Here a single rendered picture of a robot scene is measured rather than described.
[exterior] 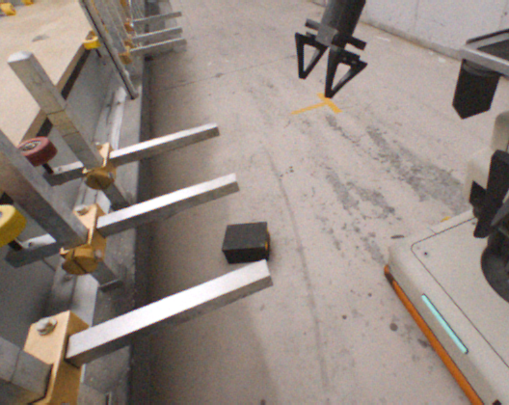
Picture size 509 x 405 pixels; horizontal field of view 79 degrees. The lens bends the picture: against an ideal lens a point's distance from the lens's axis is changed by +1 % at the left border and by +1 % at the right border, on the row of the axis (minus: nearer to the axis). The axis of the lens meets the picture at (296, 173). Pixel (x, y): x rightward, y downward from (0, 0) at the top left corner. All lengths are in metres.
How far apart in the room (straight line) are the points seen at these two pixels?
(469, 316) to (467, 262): 0.19
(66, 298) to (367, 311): 1.00
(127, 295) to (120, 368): 0.14
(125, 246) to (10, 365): 0.40
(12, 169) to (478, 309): 1.13
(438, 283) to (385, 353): 0.34
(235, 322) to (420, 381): 0.71
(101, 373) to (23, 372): 0.21
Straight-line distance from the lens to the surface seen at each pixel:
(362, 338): 1.33
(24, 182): 0.60
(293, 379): 1.30
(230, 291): 0.47
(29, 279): 0.95
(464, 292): 1.15
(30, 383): 0.50
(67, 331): 0.56
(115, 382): 0.67
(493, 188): 0.29
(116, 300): 0.75
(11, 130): 1.09
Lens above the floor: 1.24
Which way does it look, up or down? 40 degrees down
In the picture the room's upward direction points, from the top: 9 degrees counter-clockwise
